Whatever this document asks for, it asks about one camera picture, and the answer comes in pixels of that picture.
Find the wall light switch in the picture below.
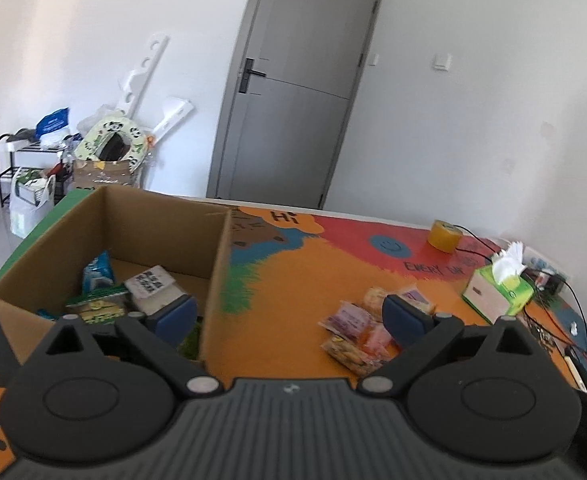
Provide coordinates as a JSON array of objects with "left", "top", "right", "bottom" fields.
[{"left": 432, "top": 53, "right": 453, "bottom": 72}]

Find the green white snack packet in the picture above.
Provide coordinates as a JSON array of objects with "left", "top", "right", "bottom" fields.
[{"left": 66, "top": 285, "right": 130, "bottom": 325}]

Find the red orange snack packet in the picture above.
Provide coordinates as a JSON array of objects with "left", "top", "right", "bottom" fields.
[{"left": 359, "top": 323, "right": 392, "bottom": 359}]

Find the white shopping bag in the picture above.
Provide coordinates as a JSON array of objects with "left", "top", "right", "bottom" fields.
[{"left": 9, "top": 167, "right": 54, "bottom": 238}]

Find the black cable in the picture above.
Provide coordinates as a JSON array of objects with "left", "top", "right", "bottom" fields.
[{"left": 453, "top": 223, "right": 587, "bottom": 356}]

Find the orange bread snack packet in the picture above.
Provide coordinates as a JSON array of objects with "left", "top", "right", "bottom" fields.
[{"left": 361, "top": 286, "right": 435, "bottom": 321}]

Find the cardboard box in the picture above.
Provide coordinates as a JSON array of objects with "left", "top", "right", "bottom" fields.
[{"left": 0, "top": 186, "right": 231, "bottom": 363}]

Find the red cable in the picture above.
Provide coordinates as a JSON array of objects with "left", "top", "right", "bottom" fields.
[{"left": 460, "top": 246, "right": 587, "bottom": 396}]

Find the black metal rack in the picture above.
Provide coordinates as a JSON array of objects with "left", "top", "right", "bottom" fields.
[{"left": 0, "top": 129, "right": 80, "bottom": 207}]

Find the black power adapter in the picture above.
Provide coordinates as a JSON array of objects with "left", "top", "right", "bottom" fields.
[{"left": 535, "top": 273, "right": 565, "bottom": 297}]

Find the yellow tape roll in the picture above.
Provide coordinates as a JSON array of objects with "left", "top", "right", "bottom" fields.
[{"left": 427, "top": 220, "right": 464, "bottom": 254}]

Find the grey door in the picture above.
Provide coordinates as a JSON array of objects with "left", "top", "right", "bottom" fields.
[{"left": 206, "top": 0, "right": 381, "bottom": 208}]

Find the pink purple snack packet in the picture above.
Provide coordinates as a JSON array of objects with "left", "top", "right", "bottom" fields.
[{"left": 318, "top": 301, "right": 374, "bottom": 341}]

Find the blue plastic bag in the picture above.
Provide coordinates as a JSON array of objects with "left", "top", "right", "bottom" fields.
[{"left": 35, "top": 107, "right": 71, "bottom": 148}]

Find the green tissue box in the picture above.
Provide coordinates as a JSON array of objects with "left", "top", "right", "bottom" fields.
[{"left": 461, "top": 242, "right": 534, "bottom": 324}]

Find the white power strip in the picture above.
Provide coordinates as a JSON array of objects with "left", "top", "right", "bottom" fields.
[{"left": 522, "top": 247, "right": 570, "bottom": 281}]

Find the blue snack packet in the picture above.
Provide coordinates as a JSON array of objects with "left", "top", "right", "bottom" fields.
[{"left": 82, "top": 250, "right": 115, "bottom": 294}]

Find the white foam packing piece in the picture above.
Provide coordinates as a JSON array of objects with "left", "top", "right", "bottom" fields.
[{"left": 115, "top": 32, "right": 194, "bottom": 144}]

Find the dark green snack packet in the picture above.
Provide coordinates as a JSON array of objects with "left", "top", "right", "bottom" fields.
[{"left": 178, "top": 318, "right": 202, "bottom": 361}]

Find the white black label packet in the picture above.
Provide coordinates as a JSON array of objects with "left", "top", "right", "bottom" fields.
[{"left": 124, "top": 266, "right": 187, "bottom": 316}]

